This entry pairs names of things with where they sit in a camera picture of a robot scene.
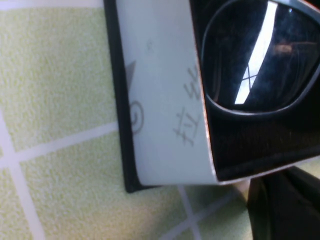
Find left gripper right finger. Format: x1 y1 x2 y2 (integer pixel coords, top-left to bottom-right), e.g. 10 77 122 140
264 165 320 240

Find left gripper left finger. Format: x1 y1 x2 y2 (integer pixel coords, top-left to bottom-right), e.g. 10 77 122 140
246 177 272 240

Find black framed glasses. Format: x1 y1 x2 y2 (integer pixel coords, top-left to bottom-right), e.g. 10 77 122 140
200 0 320 116

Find black glasses case printed sides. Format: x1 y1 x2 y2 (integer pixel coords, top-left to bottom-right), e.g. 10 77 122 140
102 0 320 194

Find green checked tablecloth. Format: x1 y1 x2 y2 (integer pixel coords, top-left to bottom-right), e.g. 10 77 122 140
0 0 320 240

